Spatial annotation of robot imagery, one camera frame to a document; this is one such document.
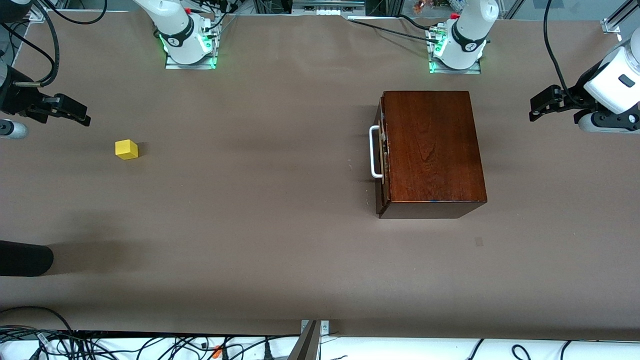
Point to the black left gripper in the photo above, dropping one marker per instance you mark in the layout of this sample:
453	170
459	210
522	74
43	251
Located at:
573	99

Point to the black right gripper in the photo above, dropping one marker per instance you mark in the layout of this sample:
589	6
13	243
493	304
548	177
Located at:
14	101

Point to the yellow cube block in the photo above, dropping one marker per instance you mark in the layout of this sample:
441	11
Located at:
126	150

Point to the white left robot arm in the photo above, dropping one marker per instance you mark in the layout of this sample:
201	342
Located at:
470	30

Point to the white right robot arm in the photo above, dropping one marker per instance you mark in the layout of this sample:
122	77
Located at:
177	25

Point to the dark brown wooden cabinet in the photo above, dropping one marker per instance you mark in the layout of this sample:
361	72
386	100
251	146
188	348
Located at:
430	150

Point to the black cylinder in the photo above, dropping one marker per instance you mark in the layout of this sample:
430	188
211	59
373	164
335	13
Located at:
25	258

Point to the small orange object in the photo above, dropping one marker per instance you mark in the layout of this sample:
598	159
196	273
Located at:
421	6

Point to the grey power strip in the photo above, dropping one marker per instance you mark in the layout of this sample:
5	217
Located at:
327	7

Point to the dark grey bar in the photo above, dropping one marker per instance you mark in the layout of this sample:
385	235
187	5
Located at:
306	347

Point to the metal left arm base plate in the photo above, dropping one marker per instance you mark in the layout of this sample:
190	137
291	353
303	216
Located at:
475	70

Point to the aluminium corner frame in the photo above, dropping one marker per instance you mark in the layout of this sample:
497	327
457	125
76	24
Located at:
37	16

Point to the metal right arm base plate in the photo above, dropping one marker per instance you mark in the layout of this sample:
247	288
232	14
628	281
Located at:
172	65

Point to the aluminium profile rail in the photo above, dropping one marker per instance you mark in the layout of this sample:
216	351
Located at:
615	22

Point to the metal bracket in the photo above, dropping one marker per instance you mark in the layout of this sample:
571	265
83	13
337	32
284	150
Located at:
325	327

